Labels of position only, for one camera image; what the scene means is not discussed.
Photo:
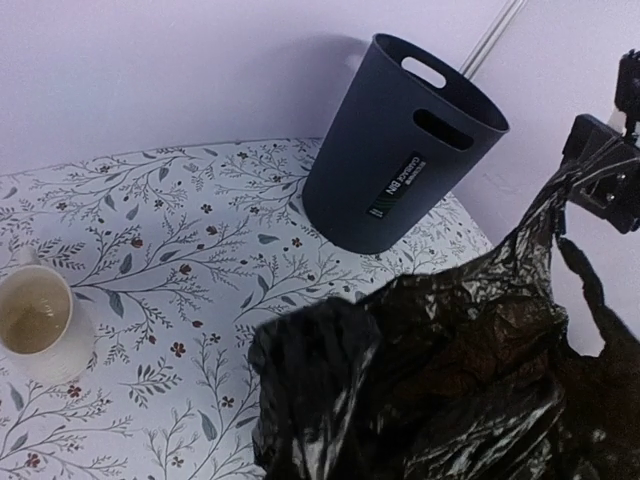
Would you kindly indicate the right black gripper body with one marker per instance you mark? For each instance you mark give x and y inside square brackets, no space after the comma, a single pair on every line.
[607,181]

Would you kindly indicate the dark grey trash bin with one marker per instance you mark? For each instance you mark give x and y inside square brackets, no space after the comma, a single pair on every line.
[408,130]

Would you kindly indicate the black plastic trash bag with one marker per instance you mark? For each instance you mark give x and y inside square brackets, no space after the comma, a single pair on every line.
[510,366]

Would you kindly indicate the floral patterned table mat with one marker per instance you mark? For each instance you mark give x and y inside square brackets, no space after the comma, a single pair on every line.
[177,254]

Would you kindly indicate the cream ceramic cup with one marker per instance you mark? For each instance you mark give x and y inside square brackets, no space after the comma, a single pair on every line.
[45,331]

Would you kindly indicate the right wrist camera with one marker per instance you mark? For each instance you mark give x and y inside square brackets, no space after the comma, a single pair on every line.
[625,115]

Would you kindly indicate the right aluminium frame post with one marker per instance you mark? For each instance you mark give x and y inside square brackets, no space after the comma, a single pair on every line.
[480,52]

